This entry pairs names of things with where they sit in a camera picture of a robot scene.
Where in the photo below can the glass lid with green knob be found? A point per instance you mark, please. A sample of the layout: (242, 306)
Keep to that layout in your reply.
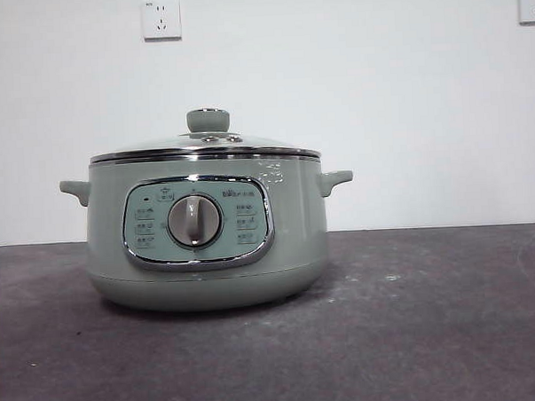
(206, 121)

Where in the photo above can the pale green electric pot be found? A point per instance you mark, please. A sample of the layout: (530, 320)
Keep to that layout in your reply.
(209, 283)

